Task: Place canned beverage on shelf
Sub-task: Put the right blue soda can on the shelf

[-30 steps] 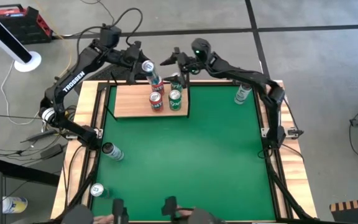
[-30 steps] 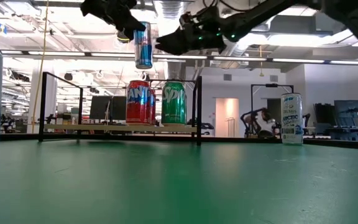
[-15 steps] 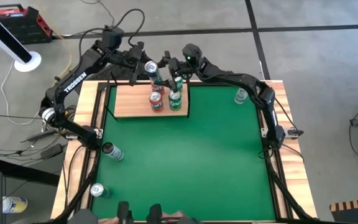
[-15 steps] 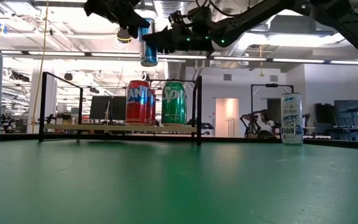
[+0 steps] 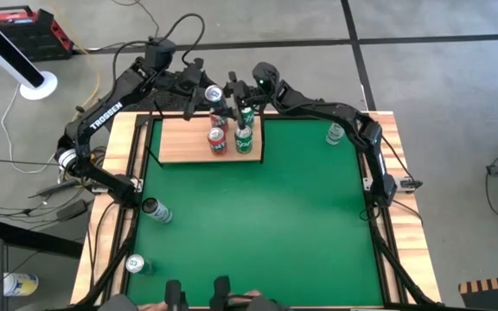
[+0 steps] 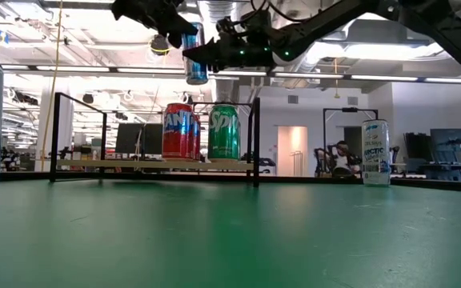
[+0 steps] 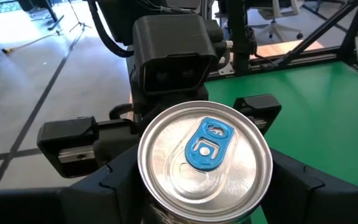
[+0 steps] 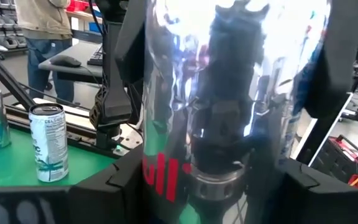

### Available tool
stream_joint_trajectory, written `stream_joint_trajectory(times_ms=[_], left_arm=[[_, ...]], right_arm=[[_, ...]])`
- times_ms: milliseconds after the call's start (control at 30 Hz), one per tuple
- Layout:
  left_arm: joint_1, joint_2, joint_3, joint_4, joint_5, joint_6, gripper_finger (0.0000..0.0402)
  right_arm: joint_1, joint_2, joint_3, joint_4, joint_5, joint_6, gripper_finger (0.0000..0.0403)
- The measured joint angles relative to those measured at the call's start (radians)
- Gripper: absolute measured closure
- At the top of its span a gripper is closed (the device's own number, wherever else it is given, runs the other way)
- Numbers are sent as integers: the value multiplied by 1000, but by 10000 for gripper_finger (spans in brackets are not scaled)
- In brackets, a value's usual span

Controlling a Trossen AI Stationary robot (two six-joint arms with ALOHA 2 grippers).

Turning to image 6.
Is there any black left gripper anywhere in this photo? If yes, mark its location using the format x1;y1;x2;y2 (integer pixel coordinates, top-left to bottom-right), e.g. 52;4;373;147
110;0;199;50

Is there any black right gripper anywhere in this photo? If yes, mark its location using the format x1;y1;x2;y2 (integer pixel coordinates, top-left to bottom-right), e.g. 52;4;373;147
182;11;282;73

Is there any blue silver Red Bull can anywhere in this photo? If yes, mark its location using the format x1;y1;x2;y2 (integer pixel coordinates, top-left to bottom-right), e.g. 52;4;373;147
181;22;210;86

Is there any green Sprite can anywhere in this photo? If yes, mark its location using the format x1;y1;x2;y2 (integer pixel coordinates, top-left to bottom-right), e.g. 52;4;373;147
207;103;242;162

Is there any black ceiling-hung device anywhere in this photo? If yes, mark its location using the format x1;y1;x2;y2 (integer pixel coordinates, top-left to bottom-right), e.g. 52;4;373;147
149;34;171;57

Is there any long ceiling light strip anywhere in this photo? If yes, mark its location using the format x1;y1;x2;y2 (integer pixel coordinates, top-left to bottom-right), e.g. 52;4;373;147
0;63;461;86

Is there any bright doorway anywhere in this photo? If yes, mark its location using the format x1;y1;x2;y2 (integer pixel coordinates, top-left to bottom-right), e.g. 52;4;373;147
277;126;309;178

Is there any person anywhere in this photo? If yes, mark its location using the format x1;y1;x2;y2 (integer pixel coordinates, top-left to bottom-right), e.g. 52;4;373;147
331;140;363;178

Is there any green table mat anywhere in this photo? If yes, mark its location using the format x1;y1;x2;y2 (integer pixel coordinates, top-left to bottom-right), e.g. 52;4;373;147
0;178;461;288

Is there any dark desk monitor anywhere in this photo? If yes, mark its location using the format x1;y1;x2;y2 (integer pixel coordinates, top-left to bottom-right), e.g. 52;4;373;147
429;128;461;165

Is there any wide silver ceiling duct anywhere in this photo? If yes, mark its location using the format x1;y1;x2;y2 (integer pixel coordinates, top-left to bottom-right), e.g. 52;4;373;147
196;0;243;105

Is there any wooden shelf black metal frame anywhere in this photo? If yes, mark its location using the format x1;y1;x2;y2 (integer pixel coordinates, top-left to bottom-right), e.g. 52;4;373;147
49;92;261;188

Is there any yellow cable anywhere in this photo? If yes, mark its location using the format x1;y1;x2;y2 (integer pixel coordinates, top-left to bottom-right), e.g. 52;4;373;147
40;0;63;172

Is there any black metal stand frame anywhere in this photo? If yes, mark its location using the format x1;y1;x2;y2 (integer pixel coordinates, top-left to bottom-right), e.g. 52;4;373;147
322;106;379;177

